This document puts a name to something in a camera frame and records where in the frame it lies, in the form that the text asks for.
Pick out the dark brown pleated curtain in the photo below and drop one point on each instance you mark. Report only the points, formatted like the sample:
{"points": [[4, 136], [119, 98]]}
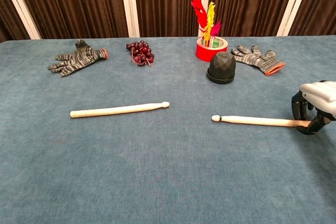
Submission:
{"points": [[78, 3]]}

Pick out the red tape roll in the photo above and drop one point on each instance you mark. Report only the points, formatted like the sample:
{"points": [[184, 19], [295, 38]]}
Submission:
{"points": [[203, 54]]}

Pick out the blue felt table mat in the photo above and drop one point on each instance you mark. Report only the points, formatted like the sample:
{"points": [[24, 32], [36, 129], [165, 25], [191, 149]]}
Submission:
{"points": [[157, 169]]}

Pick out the dark red grape bunch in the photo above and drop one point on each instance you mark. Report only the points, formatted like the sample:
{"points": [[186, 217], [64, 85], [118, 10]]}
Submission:
{"points": [[141, 52]]}

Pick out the pale wooden drumstick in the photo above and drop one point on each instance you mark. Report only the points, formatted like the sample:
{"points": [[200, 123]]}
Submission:
{"points": [[118, 110], [262, 121]]}

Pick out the grey striped knit glove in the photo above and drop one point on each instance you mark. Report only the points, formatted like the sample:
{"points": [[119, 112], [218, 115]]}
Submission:
{"points": [[78, 57], [257, 58]]}

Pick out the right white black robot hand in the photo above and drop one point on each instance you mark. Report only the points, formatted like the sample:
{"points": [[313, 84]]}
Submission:
{"points": [[320, 95]]}

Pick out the black faceted cup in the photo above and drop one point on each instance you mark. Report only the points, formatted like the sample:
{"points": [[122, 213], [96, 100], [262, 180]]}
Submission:
{"points": [[221, 66]]}

